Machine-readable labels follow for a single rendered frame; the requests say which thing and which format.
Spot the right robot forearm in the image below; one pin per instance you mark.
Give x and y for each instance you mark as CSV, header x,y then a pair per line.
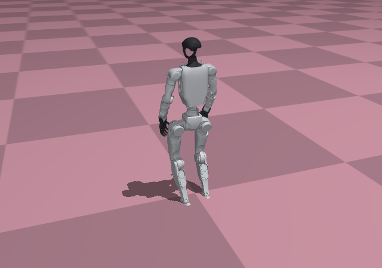
x,y
209,101

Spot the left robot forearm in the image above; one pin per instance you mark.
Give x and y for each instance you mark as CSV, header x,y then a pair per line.
x,y
163,110

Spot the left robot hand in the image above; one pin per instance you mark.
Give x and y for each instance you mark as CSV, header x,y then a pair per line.
x,y
163,126

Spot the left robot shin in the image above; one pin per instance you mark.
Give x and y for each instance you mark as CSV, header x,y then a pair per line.
x,y
180,180

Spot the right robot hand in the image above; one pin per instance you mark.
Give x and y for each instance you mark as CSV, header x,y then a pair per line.
x,y
204,113

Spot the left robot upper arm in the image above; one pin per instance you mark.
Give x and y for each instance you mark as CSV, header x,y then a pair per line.
x,y
173,75

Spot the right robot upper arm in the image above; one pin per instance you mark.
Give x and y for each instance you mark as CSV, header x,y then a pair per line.
x,y
212,82

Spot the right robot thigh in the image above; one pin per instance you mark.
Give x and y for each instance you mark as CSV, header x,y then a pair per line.
x,y
200,140

